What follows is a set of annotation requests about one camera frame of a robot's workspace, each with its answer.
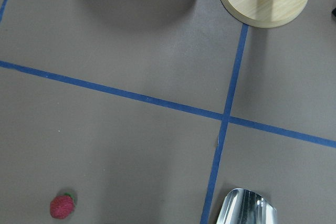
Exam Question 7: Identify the red strawberry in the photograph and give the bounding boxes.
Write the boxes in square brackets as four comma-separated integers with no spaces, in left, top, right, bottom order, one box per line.
[49,193,76,220]

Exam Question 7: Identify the steel ice scoop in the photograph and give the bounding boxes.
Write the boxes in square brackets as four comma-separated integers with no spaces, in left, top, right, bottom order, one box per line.
[216,188,278,224]

